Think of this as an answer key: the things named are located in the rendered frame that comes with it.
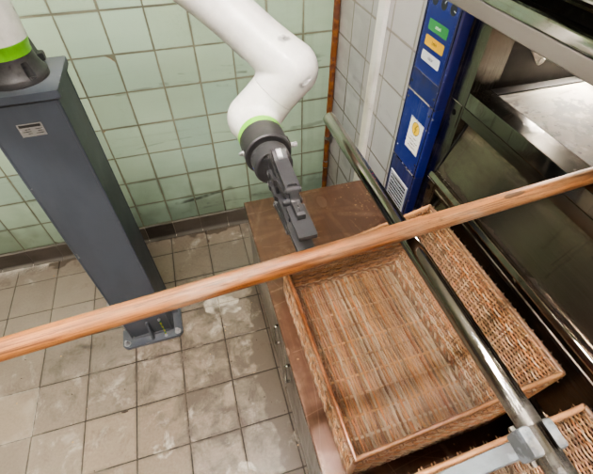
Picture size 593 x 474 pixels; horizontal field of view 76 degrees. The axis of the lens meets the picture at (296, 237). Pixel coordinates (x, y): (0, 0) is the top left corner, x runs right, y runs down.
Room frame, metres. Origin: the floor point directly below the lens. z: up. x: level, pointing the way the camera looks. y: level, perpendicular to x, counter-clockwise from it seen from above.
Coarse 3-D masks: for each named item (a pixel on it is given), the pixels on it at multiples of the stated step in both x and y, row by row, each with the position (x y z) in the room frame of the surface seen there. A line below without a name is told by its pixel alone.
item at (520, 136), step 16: (480, 96) 0.87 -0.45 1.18; (496, 96) 0.87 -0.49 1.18; (480, 112) 0.83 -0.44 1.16; (496, 112) 0.80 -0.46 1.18; (512, 112) 0.80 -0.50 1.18; (496, 128) 0.77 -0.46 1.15; (512, 128) 0.73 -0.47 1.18; (528, 128) 0.73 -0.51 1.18; (512, 144) 0.71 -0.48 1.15; (528, 144) 0.68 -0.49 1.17; (544, 144) 0.67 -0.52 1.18; (560, 144) 0.67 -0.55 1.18; (528, 160) 0.66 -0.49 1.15; (544, 160) 0.63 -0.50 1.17; (560, 160) 0.61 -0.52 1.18; (576, 160) 0.61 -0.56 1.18; (544, 176) 0.61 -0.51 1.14; (576, 192) 0.54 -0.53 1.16; (592, 192) 0.52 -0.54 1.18; (592, 208) 0.50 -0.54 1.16
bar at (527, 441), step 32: (352, 160) 0.63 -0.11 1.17; (384, 192) 0.52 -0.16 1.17; (416, 256) 0.38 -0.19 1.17; (448, 288) 0.31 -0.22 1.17; (448, 320) 0.27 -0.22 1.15; (480, 352) 0.22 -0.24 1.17; (512, 384) 0.17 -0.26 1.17; (512, 416) 0.14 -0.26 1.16; (512, 448) 0.11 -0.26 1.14; (544, 448) 0.10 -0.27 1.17
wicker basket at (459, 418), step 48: (432, 240) 0.75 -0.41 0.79; (288, 288) 0.64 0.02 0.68; (336, 288) 0.71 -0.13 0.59; (384, 288) 0.71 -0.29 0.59; (480, 288) 0.55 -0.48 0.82; (336, 336) 0.54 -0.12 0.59; (384, 336) 0.54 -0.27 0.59; (432, 336) 0.54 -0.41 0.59; (528, 336) 0.41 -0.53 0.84; (336, 384) 0.39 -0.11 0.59; (384, 384) 0.39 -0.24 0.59; (432, 384) 0.39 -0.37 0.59; (480, 384) 0.37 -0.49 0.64; (528, 384) 0.30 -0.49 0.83; (336, 432) 0.26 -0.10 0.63; (384, 432) 0.27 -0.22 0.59; (432, 432) 0.23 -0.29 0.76
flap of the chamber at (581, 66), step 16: (448, 0) 0.82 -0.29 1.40; (464, 0) 0.78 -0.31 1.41; (480, 0) 0.75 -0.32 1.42; (528, 0) 0.88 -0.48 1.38; (480, 16) 0.73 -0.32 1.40; (496, 16) 0.69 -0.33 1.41; (560, 16) 0.78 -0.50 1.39; (512, 32) 0.65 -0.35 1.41; (528, 32) 0.62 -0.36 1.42; (592, 32) 0.70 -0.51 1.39; (528, 48) 0.61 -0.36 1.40; (544, 48) 0.58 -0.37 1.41; (560, 48) 0.56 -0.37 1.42; (560, 64) 0.54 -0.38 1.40; (576, 64) 0.52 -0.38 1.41; (592, 64) 0.50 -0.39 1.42; (592, 80) 0.49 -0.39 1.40
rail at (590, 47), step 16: (496, 0) 0.71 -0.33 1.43; (512, 0) 0.68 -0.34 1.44; (512, 16) 0.66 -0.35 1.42; (528, 16) 0.64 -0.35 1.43; (544, 16) 0.61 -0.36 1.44; (544, 32) 0.60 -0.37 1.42; (560, 32) 0.57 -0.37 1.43; (576, 32) 0.55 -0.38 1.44; (576, 48) 0.54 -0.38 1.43; (592, 48) 0.52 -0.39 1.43
